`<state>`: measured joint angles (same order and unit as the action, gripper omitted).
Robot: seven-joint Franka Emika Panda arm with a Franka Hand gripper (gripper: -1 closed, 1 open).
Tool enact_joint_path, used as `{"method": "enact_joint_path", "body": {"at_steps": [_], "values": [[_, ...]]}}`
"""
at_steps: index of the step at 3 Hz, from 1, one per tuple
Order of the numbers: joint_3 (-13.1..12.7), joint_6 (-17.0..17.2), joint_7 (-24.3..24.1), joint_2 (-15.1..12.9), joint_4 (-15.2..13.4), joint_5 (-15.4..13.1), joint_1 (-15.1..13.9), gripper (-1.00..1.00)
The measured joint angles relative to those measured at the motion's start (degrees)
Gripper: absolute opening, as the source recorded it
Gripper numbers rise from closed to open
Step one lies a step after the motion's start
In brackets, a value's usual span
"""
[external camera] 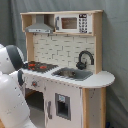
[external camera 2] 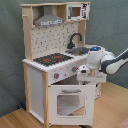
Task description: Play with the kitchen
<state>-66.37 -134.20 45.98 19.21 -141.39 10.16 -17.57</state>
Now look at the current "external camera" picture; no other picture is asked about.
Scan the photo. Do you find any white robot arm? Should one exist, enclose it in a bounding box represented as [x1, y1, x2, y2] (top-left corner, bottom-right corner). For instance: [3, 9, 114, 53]
[0, 44, 36, 128]

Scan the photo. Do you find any wooden toy kitchen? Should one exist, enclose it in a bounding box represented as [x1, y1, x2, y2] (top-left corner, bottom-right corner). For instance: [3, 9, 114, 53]
[21, 10, 115, 128]

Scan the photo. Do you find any grey toy sink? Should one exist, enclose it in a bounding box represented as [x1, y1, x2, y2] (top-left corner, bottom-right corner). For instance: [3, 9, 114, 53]
[52, 67, 92, 81]

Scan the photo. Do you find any black toy faucet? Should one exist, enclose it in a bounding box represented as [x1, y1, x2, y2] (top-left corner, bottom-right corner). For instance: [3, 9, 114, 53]
[75, 50, 95, 71]

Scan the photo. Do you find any black toy stovetop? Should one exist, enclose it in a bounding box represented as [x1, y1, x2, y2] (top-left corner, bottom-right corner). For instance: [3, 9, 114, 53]
[23, 61, 56, 73]

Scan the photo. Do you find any right stove knob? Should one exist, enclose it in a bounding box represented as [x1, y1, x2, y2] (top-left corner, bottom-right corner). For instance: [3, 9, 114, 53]
[32, 81, 37, 87]

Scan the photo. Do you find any white cabinet door dispenser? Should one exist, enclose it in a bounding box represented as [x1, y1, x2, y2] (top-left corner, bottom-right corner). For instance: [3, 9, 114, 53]
[44, 81, 82, 128]

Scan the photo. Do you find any white toy microwave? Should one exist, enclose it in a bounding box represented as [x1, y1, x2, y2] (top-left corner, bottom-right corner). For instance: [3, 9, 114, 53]
[55, 14, 92, 34]

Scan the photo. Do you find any grey range hood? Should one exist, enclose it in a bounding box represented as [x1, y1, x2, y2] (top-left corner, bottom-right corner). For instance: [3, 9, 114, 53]
[25, 14, 54, 34]

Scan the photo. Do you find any grey backdrop curtain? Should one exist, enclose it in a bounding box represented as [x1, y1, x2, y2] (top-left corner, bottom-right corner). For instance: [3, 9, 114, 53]
[0, 0, 128, 128]

